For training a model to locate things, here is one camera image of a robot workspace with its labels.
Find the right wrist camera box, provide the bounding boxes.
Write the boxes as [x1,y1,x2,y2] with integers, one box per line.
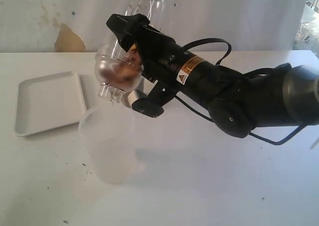
[123,89,147,108]

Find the right black cable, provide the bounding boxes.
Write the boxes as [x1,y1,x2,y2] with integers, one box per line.
[174,37,310,146]

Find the clear dome lid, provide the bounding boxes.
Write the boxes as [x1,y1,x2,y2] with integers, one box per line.
[95,45,144,103]

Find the gold coins and cork pieces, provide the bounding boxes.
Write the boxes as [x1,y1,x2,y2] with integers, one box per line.
[109,48,143,91]

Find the white square tray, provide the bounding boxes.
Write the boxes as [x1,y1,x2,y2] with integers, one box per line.
[14,71,87,137]

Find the clear plastic shaker cup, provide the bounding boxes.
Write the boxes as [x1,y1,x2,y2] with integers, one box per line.
[98,0,165,62]

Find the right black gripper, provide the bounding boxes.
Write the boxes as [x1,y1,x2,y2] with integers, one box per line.
[106,13,189,118]

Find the stainless steel cup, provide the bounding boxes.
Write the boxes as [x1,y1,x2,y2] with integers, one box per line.
[122,78,146,108]

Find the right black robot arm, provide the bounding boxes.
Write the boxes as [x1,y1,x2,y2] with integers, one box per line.
[106,14,319,138]

